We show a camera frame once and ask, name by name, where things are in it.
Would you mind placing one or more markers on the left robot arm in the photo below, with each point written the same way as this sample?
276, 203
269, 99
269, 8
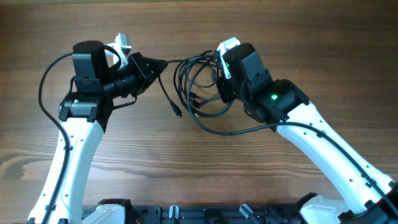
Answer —
100, 77

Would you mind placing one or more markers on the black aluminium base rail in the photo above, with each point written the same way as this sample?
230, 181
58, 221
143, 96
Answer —
269, 214

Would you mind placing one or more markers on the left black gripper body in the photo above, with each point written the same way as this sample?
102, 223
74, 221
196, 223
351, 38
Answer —
134, 75

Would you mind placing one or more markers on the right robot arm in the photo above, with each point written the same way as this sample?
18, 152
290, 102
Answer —
367, 194

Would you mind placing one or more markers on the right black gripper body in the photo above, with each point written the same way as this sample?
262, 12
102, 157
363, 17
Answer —
229, 89

